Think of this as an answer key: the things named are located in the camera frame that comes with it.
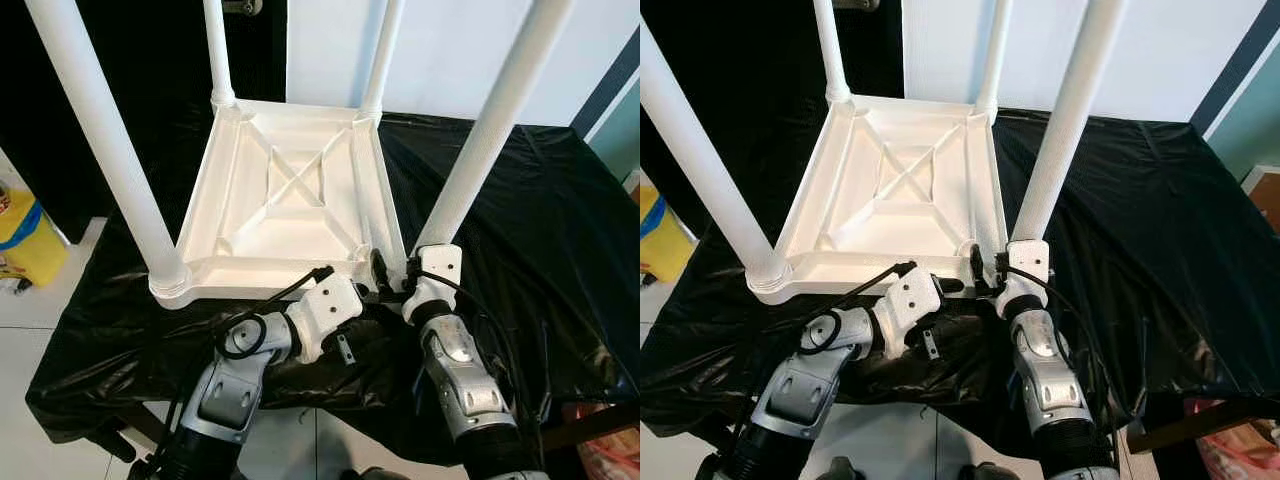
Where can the dark grey left robot foot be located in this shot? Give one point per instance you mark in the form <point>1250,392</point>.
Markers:
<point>838,469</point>

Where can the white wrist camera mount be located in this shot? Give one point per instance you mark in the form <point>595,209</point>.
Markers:
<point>437,270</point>
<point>1025,268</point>
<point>908,305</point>
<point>325,310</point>

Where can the dark grey right robot foot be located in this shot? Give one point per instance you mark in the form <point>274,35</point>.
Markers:
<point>372,473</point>
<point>986,471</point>

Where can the dark grey robot foot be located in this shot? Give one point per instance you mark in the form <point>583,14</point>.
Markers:
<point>838,469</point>
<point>372,473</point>
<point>986,471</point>

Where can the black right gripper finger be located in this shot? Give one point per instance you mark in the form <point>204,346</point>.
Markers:
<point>380,270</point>
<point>977,267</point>

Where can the black door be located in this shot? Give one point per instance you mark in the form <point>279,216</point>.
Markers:
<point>750,70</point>
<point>140,70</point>

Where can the pink plastic bag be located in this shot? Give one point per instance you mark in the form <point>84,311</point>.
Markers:
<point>1235,445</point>
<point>612,455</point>

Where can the black plastic sheet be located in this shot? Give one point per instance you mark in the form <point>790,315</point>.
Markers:
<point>1160,250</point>
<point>540,240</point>

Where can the yellow box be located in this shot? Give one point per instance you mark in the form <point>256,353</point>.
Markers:
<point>662,240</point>
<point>30,240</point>

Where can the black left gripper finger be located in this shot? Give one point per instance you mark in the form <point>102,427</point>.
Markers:
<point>953,287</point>
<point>375,294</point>

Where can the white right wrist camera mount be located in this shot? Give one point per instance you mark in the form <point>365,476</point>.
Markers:
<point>437,270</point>
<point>1025,268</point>

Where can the white framed brown board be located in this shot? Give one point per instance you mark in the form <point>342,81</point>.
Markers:
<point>1268,195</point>

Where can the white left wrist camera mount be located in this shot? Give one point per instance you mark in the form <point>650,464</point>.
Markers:
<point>908,305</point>
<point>325,310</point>

